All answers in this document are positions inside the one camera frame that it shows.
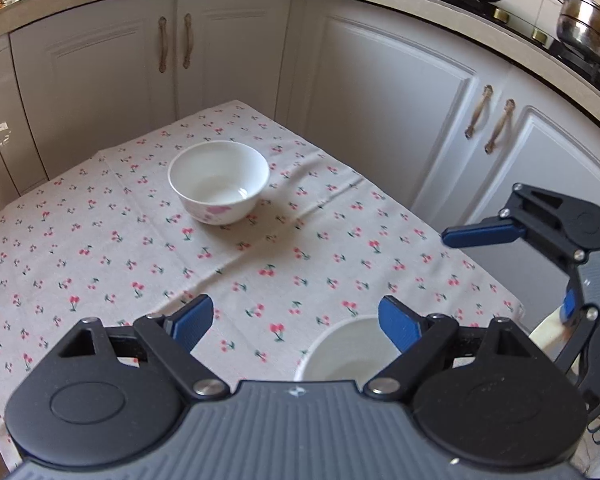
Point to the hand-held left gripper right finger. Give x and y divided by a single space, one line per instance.
397 325

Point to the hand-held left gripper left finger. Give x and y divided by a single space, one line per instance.
192 322

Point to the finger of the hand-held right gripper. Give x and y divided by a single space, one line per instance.
569 305
480 235

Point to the large white bowl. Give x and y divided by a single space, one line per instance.
340 355

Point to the white bowl pink flowers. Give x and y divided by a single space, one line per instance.
215 175

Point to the white cabinet door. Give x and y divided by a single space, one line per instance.
95 90
10 110
380 110
540 160
240 45

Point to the cherry print tablecloth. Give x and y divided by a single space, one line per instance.
130 240

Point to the black gas stove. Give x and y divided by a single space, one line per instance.
570 57

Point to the stainless steel pot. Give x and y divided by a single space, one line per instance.
585 30

